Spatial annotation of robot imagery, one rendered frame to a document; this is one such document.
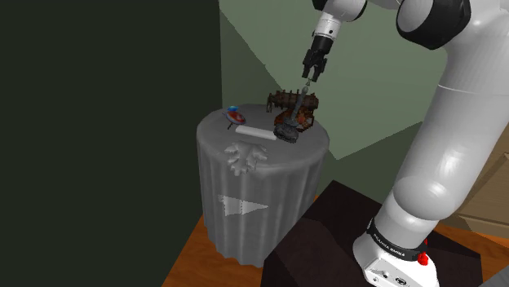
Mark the beige wooden cabinet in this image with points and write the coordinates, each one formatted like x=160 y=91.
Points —
x=493 y=190

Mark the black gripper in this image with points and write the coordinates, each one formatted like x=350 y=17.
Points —
x=321 y=44

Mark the round table with grey cloth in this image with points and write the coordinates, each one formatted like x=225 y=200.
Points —
x=258 y=179

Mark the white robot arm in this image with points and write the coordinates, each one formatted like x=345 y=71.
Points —
x=457 y=139

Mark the flat white bar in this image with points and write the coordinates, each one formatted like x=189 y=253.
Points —
x=254 y=132

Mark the dark robot stand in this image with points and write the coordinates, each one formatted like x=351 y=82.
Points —
x=318 y=246

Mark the red and blue toy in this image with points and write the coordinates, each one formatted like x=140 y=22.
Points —
x=235 y=116

